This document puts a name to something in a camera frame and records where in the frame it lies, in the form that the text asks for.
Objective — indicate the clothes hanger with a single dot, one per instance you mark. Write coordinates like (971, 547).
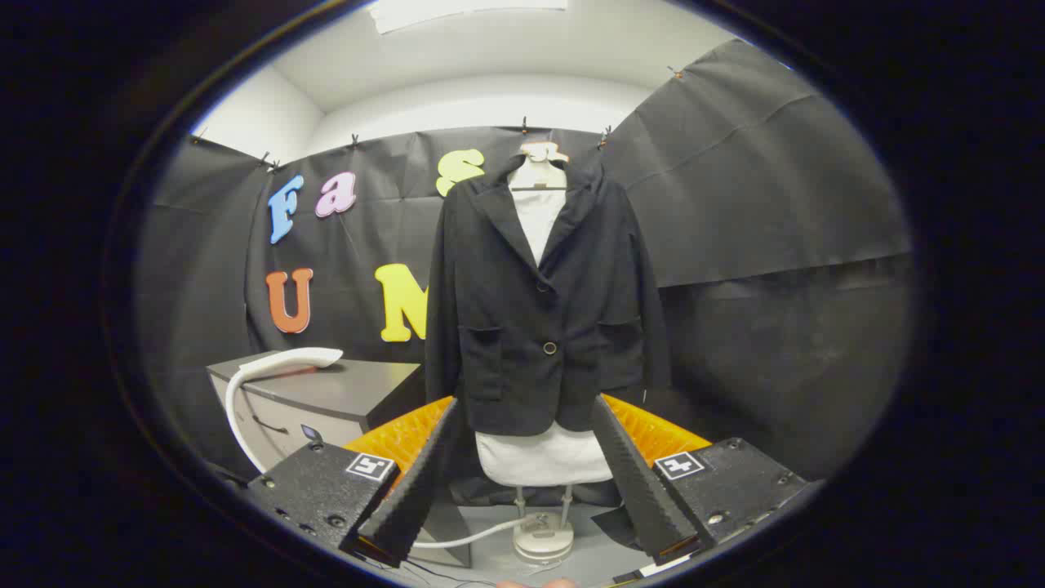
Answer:
(543, 151)

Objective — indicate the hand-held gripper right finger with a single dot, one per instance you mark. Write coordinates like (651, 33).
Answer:
(645, 490)

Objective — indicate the ceiling light panel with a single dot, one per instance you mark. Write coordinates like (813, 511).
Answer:
(465, 12)

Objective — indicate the white mannequin stand base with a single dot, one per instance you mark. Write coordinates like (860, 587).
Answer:
(543, 539)

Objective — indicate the black backdrop cloth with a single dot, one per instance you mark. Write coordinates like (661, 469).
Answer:
(775, 204)

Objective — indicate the grey cabinet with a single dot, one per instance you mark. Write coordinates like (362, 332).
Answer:
(359, 388)

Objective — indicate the white mannequin torso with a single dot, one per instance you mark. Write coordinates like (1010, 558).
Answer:
(543, 457)

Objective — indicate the black jacket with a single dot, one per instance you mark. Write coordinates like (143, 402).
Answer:
(522, 327)

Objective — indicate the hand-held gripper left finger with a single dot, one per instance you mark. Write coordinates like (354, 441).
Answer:
(412, 498)

